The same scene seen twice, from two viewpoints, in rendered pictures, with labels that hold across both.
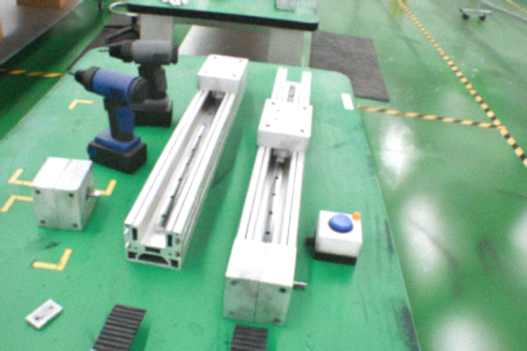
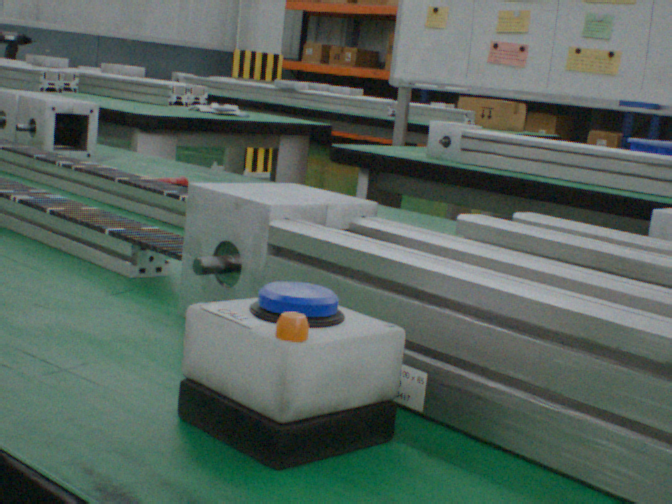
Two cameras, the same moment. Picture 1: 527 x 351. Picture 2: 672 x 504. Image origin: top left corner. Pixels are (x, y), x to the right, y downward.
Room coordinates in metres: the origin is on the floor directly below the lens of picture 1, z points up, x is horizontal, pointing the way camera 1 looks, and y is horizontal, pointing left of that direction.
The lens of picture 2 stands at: (1.08, -0.49, 0.96)
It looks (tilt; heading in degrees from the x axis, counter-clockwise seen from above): 10 degrees down; 133
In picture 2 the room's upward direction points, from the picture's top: 6 degrees clockwise
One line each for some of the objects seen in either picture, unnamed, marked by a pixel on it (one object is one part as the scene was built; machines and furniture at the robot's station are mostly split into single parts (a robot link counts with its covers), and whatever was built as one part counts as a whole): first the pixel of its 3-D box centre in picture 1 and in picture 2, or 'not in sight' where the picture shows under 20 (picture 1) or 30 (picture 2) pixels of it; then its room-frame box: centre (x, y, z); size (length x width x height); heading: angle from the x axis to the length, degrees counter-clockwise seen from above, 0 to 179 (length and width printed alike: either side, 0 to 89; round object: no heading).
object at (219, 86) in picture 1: (222, 77); not in sight; (1.28, 0.15, 0.87); 0.16 x 0.11 x 0.07; 178
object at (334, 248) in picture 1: (333, 236); (303, 367); (0.74, -0.14, 0.81); 0.10 x 0.08 x 0.06; 88
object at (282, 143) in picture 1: (285, 129); not in sight; (1.03, -0.03, 0.87); 0.16 x 0.11 x 0.07; 178
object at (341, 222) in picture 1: (341, 223); (297, 307); (0.74, -0.15, 0.84); 0.04 x 0.04 x 0.02
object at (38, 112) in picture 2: not in sight; (49, 128); (-0.34, 0.35, 0.83); 0.11 x 0.10 x 0.10; 85
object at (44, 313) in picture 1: (44, 314); not in sight; (0.48, 0.31, 0.78); 0.05 x 0.03 x 0.01; 154
